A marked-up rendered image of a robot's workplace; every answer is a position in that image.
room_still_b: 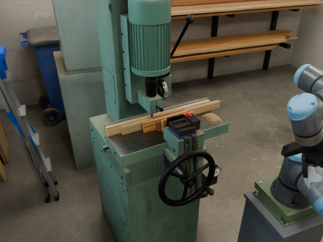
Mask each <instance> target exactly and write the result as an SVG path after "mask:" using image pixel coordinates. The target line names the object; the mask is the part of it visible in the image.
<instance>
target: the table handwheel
mask: <svg viewBox="0 0 323 242"><path fill-rule="evenodd" d="M193 157H203V158H205V159H206V160H207V161H208V163H207V164H205V165H204V166H203V167H201V168H200V169H198V170H197V171H195V172H194V173H191V172H190V171H185V170H184V169H183V168H182V166H181V165H180V164H181V163H183V162H184V161H186V160H188V159H190V158H193ZM165 160H166V161H167V163H168V164H169V166H168V167H167V168H166V169H165V171H164V172H163V174H162V176H161V178H160V181H159V186H158V193H159V197H160V199H161V200H162V201H163V202H164V203H165V204H167V205H169V206H184V205H186V204H189V203H191V202H193V201H194V200H196V199H197V198H198V197H200V196H201V195H202V194H203V193H204V192H205V189H204V188H203V186H204V185H207V186H208V187H209V185H210V183H211V182H212V180H213V177H214V174H215V161H214V159H213V157H212V156H211V155H210V154H209V153H207V152H205V151H201V150H195V151H190V152H187V153H184V154H182V155H181V156H179V157H178V158H176V159H175V160H174V161H173V162H171V161H170V160H169V159H168V158H167V157H165ZM208 167H209V173H208V176H207V178H206V180H205V182H204V183H203V184H202V186H201V187H200V188H199V189H198V190H197V191H196V192H194V193H193V194H192V195H190V196H189V197H187V198H186V193H187V189H188V187H192V186H193V185H194V184H195V182H196V176H197V175H198V174H199V173H201V172H202V171H203V170H205V169H206V168H208ZM173 170H175V172H176V173H175V172H173ZM170 175H172V176H175V177H178V178H180V182H181V183H182V184H183V185H184V191H183V195H182V199H181V200H172V199H169V198H168V197H167V196H166V194H165V185H166V182H167V180H168V178H169V176H170Z"/></svg>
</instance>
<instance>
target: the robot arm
mask: <svg viewBox="0 0 323 242"><path fill-rule="evenodd" d="M294 83H295V84H296V85H297V86H298V88H300V89H302V90H303V91H305V92H306V93H302V94H298V95H296V96H294V97H292V98H291V99H290V100H289V102H288V104H287V115H288V117H289V119H290V123H291V127H292V130H293V135H294V138H295V142H293V143H290V144H287V145H284V146H283V148H282V151H281V155H283V156H284V160H283V163H282V166H281V169H280V172H279V176H278V177H277V178H276V179H275V180H274V181H273V182H272V184H271V187H270V191H271V194H272V196H273V197H274V199H275V200H276V201H278V202H279V203H281V204H282V205H284V206H287V207H290V208H295V209H302V208H306V207H307V206H309V205H311V206H312V207H313V209H314V210H315V211H317V212H318V213H319V214H320V215H321V216H322V217H323V130H322V124H321V121H322V120H323V68H318V67H315V66H314V65H312V64H305V65H303V66H301V67H300V68H299V69H298V70H297V71H296V73H295V75H294Z"/></svg>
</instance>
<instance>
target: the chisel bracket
mask: <svg viewBox="0 0 323 242"><path fill-rule="evenodd" d="M137 97H138V103H139V104H140V105H141V106H142V107H143V108H144V109H145V110H146V111H147V112H148V113H149V114H152V113H156V112H159V111H160V110H159V109H158V108H156V105H157V106H159V107H160V108H162V97H161V96H159V95H158V94H157V95H156V96H154V97H148V96H147V95H146V89H141V90H138V91H137Z"/></svg>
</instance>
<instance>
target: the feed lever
mask: <svg viewBox="0 0 323 242"><path fill-rule="evenodd" d="M193 22H194V16H193V15H188V16H187V17H186V25H185V27H184V29H183V31H182V33H181V34H180V36H179V38H178V40H177V42H176V44H175V46H174V48H173V50H172V52H171V58H172V56H173V54H174V52H175V50H176V49H177V47H178V45H179V43H180V41H181V39H182V37H183V35H184V33H185V32H186V30H187V28H188V26H189V24H191V23H193ZM169 74H170V72H168V73H167V74H165V75H161V76H159V77H165V76H168V75H169Z"/></svg>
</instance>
